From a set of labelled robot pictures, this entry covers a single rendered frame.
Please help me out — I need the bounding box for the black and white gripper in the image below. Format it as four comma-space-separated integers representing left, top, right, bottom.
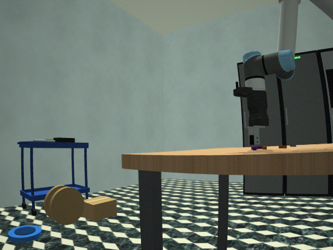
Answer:
233, 78, 269, 145

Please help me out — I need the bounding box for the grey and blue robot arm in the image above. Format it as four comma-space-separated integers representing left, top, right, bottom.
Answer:
243, 0, 333, 81

